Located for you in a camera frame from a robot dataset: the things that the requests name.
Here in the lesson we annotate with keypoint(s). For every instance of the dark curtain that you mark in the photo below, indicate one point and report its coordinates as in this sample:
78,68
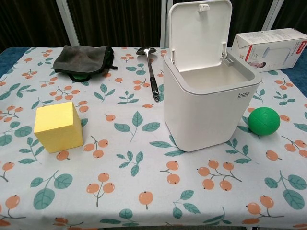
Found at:
115,21

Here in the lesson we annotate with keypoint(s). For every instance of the stainless steel ladle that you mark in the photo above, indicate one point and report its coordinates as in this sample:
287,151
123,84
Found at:
153,79

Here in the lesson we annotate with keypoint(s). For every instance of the white lamp product box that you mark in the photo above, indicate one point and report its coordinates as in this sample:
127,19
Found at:
271,52

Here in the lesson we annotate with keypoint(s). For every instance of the green item under cloth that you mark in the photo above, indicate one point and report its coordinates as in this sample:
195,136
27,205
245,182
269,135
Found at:
79,77

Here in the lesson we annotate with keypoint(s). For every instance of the white trash bin lid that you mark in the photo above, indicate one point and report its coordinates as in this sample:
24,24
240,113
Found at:
199,115

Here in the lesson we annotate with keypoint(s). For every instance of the green ball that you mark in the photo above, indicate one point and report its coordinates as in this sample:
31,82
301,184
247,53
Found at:
263,122

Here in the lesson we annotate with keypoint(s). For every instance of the fruit and leaf print tablecloth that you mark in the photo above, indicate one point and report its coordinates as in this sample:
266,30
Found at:
134,179

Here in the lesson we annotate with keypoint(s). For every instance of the grey folded cloth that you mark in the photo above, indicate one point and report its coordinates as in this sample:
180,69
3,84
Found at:
81,58

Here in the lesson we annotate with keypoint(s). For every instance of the yellow cube block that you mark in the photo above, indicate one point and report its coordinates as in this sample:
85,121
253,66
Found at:
57,127

